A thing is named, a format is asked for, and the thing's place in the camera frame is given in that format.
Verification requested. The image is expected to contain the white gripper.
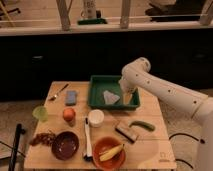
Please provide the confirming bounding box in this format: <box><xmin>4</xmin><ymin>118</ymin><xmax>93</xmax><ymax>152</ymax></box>
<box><xmin>119</xmin><ymin>78</ymin><xmax>136</xmax><ymax>104</ymax></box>

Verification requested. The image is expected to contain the grey towel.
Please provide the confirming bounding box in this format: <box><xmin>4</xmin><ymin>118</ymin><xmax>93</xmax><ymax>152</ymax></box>
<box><xmin>103</xmin><ymin>90</ymin><xmax>120</xmax><ymax>105</ymax></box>

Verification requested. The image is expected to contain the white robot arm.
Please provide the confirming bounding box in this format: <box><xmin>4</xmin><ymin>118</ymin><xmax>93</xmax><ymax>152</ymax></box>
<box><xmin>119</xmin><ymin>57</ymin><xmax>213</xmax><ymax>171</ymax></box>

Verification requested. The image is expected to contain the orange bowl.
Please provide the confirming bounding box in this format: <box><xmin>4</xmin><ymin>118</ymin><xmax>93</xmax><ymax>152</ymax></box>
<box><xmin>92</xmin><ymin>137</ymin><xmax>125</xmax><ymax>171</ymax></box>

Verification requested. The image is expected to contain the purple bowl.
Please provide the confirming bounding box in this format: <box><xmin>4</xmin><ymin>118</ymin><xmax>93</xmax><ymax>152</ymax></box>
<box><xmin>51</xmin><ymin>131</ymin><xmax>79</xmax><ymax>160</ymax></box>

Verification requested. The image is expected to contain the green plastic tray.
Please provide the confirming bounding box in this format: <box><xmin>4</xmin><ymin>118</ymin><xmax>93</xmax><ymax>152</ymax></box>
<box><xmin>87</xmin><ymin>75</ymin><xmax>140</xmax><ymax>110</ymax></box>

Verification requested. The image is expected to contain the green cucumber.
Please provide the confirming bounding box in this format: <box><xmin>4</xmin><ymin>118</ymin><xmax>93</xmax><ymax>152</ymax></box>
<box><xmin>129</xmin><ymin>121</ymin><xmax>155</xmax><ymax>132</ymax></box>

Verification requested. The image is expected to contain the white cup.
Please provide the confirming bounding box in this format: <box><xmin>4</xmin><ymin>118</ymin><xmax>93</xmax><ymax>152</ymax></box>
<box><xmin>88</xmin><ymin>109</ymin><xmax>104</xmax><ymax>127</ymax></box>

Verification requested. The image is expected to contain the blue sponge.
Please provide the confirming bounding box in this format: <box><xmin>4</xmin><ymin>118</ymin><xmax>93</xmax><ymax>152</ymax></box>
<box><xmin>65</xmin><ymin>91</ymin><xmax>77</xmax><ymax>106</ymax></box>

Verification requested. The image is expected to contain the orange fruit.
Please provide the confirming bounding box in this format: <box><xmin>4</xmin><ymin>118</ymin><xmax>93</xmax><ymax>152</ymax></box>
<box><xmin>63</xmin><ymin>108</ymin><xmax>76</xmax><ymax>122</ymax></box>

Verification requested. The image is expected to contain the yellow corn cob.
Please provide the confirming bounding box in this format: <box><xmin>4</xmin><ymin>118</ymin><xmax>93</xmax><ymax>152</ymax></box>
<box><xmin>99</xmin><ymin>144</ymin><xmax>124</xmax><ymax>162</ymax></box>

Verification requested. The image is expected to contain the black object top right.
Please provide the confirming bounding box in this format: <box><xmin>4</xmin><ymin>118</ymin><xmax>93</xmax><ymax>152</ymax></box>
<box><xmin>145</xmin><ymin>0</ymin><xmax>206</xmax><ymax>22</ymax></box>

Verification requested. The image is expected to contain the green plastic cup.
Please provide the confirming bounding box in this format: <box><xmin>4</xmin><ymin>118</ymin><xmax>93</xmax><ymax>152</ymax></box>
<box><xmin>32</xmin><ymin>106</ymin><xmax>48</xmax><ymax>122</ymax></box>

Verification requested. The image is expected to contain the red dried chili bunch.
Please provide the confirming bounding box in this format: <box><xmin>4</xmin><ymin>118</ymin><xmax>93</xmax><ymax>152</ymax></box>
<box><xmin>30</xmin><ymin>133</ymin><xmax>56</xmax><ymax>146</ymax></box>

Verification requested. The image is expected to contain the black stand pole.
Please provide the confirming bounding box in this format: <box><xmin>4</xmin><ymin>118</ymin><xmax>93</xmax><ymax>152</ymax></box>
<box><xmin>8</xmin><ymin>124</ymin><xmax>25</xmax><ymax>171</ymax></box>

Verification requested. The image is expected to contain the green base plate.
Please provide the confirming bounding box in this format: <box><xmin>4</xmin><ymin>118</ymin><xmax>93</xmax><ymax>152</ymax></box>
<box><xmin>77</xmin><ymin>18</ymin><xmax>108</xmax><ymax>25</ymax></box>

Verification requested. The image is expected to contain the wooden post middle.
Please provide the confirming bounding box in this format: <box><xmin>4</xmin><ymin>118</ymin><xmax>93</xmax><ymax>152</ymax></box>
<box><xmin>120</xmin><ymin>0</ymin><xmax>131</xmax><ymax>29</ymax></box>

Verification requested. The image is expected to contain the wooden post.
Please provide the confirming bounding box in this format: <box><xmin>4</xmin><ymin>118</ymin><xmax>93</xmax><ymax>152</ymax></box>
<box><xmin>56</xmin><ymin>0</ymin><xmax>70</xmax><ymax>31</ymax></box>
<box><xmin>120</xmin><ymin>0</ymin><xmax>131</xmax><ymax>29</ymax></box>

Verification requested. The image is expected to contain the white handled brush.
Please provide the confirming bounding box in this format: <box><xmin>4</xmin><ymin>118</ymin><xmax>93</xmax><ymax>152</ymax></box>
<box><xmin>84</xmin><ymin>118</ymin><xmax>93</xmax><ymax>161</ymax></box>

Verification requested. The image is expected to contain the black cable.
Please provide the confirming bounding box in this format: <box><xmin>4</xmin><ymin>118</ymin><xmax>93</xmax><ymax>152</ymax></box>
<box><xmin>168</xmin><ymin>132</ymin><xmax>206</xmax><ymax>171</ymax></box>

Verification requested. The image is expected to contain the wooden post left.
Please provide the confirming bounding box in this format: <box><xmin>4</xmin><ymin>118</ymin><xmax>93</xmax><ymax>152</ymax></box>
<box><xmin>56</xmin><ymin>0</ymin><xmax>70</xmax><ymax>31</ymax></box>

